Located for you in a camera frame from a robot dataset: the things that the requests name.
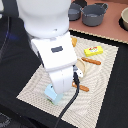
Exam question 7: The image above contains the white fish toy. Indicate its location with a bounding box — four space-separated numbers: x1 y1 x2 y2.
73 66 83 78

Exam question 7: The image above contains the yellow butter box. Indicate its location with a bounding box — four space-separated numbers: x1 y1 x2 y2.
84 46 103 57

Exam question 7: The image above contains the light blue milk carton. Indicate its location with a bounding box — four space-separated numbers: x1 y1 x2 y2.
44 84 63 105

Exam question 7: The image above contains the orange bread loaf toy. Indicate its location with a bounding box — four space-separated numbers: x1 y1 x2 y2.
71 37 77 47

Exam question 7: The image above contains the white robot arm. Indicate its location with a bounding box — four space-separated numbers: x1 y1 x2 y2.
16 0 77 94

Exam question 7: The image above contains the wooden round plate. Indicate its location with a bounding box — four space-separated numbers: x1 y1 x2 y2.
76 58 86 78

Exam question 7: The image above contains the beige woven placemat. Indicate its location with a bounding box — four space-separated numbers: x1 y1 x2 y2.
17 38 118 128

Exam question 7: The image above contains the small dark grey pot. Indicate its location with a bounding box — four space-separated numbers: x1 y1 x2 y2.
68 3 82 21

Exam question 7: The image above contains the large dark grey pot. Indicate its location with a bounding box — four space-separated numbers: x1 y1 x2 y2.
81 3 108 27

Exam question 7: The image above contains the salmon pink mat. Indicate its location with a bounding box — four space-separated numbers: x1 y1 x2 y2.
70 2 128 43

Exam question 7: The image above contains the beige bowl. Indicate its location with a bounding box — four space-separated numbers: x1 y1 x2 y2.
121 7 128 30

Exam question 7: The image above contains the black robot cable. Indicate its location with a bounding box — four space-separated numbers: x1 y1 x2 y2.
53 71 80 128

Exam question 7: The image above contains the knife with wooden handle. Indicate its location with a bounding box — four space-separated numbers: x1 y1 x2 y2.
81 57 101 65

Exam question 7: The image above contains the fork with wooden handle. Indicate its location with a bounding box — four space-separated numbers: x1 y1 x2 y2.
72 82 89 92

